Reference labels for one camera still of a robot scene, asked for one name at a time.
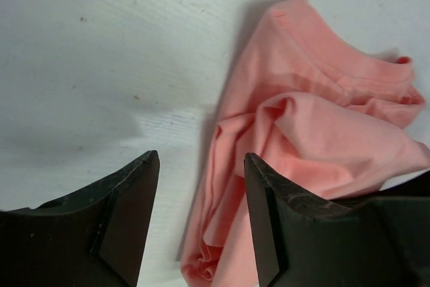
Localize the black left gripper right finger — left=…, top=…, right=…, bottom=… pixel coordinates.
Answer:
left=245, top=153, right=429, bottom=287

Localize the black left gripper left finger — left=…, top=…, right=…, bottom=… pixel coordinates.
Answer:
left=1, top=151, right=159, bottom=286

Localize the salmon pink t shirt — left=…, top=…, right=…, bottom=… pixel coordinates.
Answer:
left=181, top=0, right=429, bottom=286

